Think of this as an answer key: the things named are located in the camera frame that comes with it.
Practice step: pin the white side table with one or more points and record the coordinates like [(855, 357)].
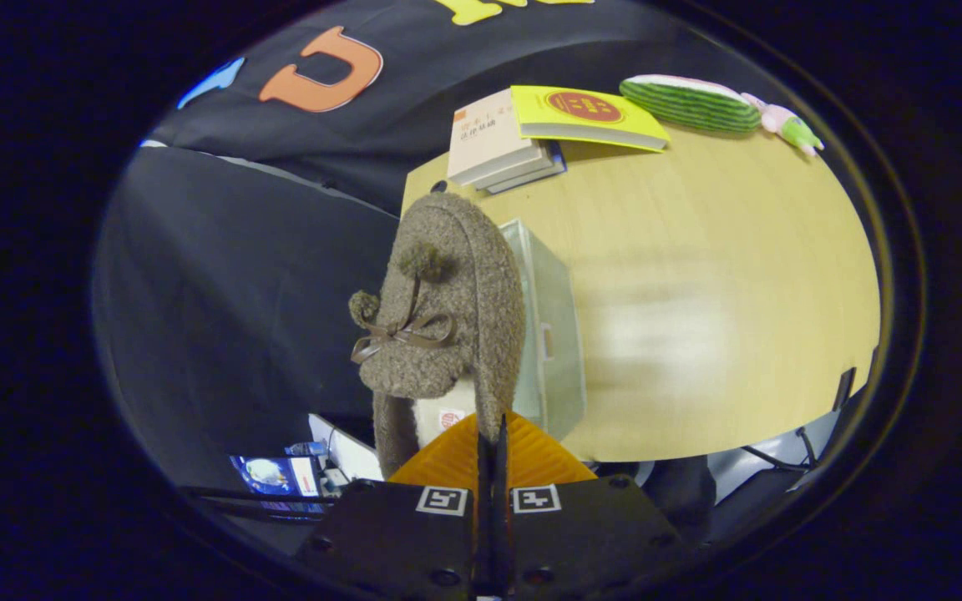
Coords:
[(351, 455)]

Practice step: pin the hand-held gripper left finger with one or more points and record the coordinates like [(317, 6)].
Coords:
[(397, 534)]

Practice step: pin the clear plastic water bottle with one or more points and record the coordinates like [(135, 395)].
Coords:
[(306, 449)]

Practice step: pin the white fabric storage box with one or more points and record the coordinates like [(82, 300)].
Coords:
[(560, 367)]

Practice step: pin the pink and green plush toy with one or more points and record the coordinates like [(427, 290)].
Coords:
[(786, 125)]

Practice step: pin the brown fuzzy shoe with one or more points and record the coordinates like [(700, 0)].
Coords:
[(456, 250)]

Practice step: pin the blue-edged book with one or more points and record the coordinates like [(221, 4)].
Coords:
[(552, 171)]

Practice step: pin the yellow book red emblem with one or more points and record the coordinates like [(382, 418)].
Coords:
[(589, 113)]

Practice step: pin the watermelon slice plush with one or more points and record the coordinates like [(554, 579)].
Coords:
[(690, 104)]

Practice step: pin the blue printed box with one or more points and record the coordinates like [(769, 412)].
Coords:
[(272, 480)]

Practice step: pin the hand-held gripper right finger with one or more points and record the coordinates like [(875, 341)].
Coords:
[(589, 534)]

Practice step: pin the beige paperback book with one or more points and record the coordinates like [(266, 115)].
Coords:
[(485, 138)]

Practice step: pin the white paperback book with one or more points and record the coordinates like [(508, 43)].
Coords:
[(535, 167)]

